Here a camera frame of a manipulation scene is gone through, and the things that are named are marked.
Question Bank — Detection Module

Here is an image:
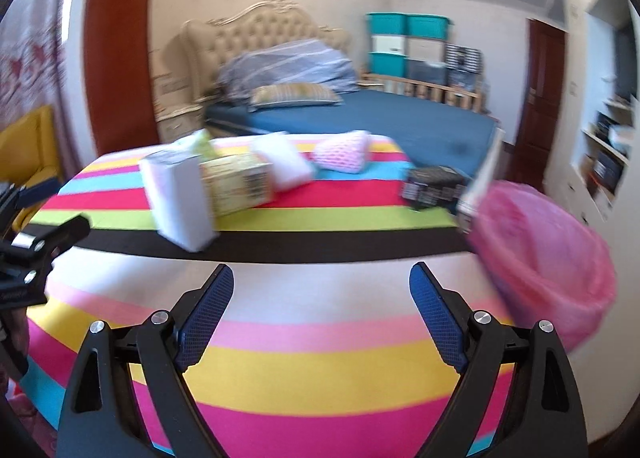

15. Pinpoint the white storage box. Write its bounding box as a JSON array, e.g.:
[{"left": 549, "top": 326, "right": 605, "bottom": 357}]
[{"left": 370, "top": 34, "right": 408, "bottom": 55}]

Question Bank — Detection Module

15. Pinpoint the brown wooden door frame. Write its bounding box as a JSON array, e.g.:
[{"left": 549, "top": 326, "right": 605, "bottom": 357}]
[{"left": 82, "top": 0, "right": 166, "bottom": 156}]

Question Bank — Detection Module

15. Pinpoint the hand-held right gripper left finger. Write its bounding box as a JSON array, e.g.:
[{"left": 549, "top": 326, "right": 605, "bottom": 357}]
[{"left": 56, "top": 263, "right": 236, "bottom": 458}]

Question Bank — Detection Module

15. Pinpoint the bin with pink bag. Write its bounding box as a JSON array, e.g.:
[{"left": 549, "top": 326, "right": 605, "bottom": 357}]
[{"left": 462, "top": 179, "right": 618, "bottom": 354}]

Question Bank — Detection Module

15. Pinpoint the pink foam fruit net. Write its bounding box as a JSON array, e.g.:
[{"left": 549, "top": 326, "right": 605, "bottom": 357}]
[{"left": 313, "top": 130, "right": 372, "bottom": 175}]

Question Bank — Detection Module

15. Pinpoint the black white checkered bag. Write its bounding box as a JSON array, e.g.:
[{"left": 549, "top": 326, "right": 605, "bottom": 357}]
[{"left": 445, "top": 44, "right": 485, "bottom": 71}]

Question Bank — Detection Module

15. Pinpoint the white foam sheet pad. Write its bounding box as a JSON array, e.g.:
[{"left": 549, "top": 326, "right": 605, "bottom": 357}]
[{"left": 250, "top": 132, "right": 317, "bottom": 191}]

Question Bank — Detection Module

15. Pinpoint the bed with blue sheet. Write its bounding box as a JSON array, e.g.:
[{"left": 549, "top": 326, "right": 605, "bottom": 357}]
[{"left": 202, "top": 88, "right": 503, "bottom": 216}]

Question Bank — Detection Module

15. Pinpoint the small black box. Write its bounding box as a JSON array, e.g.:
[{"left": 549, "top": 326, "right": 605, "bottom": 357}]
[{"left": 401, "top": 165, "right": 473, "bottom": 211}]

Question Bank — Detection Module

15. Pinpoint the plain white carton box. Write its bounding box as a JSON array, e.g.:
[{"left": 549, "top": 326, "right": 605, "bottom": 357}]
[{"left": 140, "top": 145, "right": 220, "bottom": 253}]

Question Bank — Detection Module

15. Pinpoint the dark wooden door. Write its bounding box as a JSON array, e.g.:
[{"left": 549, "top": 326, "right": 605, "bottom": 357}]
[{"left": 515, "top": 18, "right": 568, "bottom": 151}]

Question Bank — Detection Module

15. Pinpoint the wooden crib rail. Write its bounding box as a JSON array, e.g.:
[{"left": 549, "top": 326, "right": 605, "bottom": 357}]
[{"left": 360, "top": 72, "right": 488, "bottom": 111}]

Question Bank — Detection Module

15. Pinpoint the striped pillow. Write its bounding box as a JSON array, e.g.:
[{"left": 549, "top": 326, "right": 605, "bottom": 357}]
[{"left": 248, "top": 83, "right": 343, "bottom": 112}]

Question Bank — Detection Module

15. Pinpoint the green white packet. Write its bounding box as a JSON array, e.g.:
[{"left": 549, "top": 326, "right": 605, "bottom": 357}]
[{"left": 172, "top": 129, "right": 218, "bottom": 161}]

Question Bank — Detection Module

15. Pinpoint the black safe box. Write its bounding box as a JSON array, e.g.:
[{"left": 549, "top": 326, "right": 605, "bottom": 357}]
[{"left": 592, "top": 150, "right": 626, "bottom": 189}]

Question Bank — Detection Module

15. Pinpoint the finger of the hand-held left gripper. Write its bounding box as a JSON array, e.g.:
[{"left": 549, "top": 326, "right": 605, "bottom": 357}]
[
  {"left": 10, "top": 215, "right": 92, "bottom": 284},
  {"left": 0, "top": 177, "right": 61, "bottom": 211}
]

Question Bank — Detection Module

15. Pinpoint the cream nightstand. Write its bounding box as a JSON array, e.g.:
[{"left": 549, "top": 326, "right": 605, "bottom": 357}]
[{"left": 155, "top": 103, "right": 206, "bottom": 143}]

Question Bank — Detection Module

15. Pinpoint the teal storage box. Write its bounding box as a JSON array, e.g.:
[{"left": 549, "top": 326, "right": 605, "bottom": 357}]
[
  {"left": 405, "top": 14, "right": 453, "bottom": 39},
  {"left": 369, "top": 52, "right": 408, "bottom": 76},
  {"left": 366, "top": 13, "right": 408, "bottom": 36}
]

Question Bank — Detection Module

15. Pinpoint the beige tufted headboard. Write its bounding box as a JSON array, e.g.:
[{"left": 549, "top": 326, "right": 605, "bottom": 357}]
[{"left": 180, "top": 0, "right": 351, "bottom": 109}]

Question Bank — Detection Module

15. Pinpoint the white built-in wardrobe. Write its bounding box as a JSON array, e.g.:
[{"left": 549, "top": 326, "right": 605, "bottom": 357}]
[{"left": 542, "top": 0, "right": 640, "bottom": 289}]

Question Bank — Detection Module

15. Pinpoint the pink patterned curtain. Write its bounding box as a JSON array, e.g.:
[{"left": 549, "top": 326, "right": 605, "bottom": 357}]
[{"left": 0, "top": 0, "right": 96, "bottom": 179}]

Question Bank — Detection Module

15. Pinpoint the yellow armchair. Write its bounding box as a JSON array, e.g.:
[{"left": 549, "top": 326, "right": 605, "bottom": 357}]
[{"left": 0, "top": 105, "right": 63, "bottom": 231}]

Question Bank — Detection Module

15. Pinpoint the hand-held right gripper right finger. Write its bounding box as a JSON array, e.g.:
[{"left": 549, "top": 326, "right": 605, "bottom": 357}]
[{"left": 409, "top": 262, "right": 588, "bottom": 458}]

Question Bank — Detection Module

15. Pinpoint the grey blue striped duvet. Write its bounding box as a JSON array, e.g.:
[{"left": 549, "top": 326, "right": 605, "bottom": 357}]
[{"left": 216, "top": 38, "right": 360, "bottom": 101}]

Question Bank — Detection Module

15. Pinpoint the translucent storage box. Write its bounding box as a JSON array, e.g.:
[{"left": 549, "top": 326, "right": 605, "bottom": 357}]
[
  {"left": 406, "top": 36, "right": 448, "bottom": 61},
  {"left": 407, "top": 59, "right": 448, "bottom": 84}
]

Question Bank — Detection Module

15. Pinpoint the yellow green carton box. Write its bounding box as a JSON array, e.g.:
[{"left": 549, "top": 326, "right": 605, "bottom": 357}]
[{"left": 200, "top": 155, "right": 276, "bottom": 216}]

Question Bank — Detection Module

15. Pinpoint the rainbow striped tablecloth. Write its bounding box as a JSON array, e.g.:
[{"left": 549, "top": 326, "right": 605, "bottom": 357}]
[{"left": 20, "top": 133, "right": 521, "bottom": 458}]

